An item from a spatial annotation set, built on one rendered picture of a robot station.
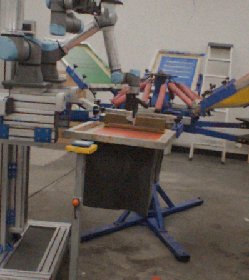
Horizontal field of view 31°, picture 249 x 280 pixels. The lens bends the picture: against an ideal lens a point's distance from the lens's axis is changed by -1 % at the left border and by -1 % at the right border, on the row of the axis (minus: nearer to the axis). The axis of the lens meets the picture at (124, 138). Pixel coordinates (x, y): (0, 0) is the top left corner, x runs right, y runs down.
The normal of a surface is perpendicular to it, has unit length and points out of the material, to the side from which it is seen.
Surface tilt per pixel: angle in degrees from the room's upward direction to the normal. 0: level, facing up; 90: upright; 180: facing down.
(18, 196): 90
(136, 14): 90
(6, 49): 97
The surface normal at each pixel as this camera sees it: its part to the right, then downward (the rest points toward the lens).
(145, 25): -0.24, 0.15
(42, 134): -0.03, 0.18
